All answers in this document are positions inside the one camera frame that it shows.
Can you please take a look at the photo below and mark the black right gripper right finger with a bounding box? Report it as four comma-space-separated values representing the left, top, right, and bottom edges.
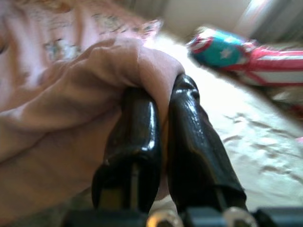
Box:
167, 73, 248, 213

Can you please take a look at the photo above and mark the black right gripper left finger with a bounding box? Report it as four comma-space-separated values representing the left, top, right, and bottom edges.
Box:
91, 87, 163, 213

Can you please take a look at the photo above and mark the pink cartoon bear blanket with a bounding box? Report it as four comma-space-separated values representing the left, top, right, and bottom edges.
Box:
0, 0, 186, 220

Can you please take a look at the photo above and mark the bed with beige floral sheet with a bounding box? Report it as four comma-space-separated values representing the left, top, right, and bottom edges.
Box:
0, 32, 303, 227

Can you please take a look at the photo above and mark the star and stripes bolster pillow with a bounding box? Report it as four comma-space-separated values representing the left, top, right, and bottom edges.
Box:
187, 27, 303, 87

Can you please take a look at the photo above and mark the grey curtain with pink sheer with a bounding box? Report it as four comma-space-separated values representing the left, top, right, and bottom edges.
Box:
236, 0, 303, 44

